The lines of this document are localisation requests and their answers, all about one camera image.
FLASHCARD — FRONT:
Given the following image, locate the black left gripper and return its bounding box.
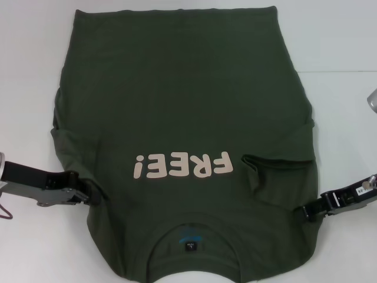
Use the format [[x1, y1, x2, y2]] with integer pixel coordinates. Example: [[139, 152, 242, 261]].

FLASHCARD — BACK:
[[0, 160, 104, 208]]

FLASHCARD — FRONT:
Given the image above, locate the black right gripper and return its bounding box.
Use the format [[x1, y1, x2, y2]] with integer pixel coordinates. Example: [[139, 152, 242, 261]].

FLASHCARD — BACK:
[[300, 173, 377, 222]]

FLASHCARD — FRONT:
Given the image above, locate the dark green FREE! t-shirt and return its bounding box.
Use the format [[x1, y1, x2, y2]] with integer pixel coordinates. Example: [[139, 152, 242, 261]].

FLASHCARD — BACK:
[[49, 8, 322, 278]]

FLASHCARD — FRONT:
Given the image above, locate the grey cable with clear plug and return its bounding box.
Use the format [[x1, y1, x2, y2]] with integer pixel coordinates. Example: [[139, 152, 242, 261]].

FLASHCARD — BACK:
[[362, 174, 377, 190]]

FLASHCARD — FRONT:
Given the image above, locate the dark red thin cable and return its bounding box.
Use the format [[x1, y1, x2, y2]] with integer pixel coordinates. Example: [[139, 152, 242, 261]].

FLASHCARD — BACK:
[[0, 203, 14, 221]]

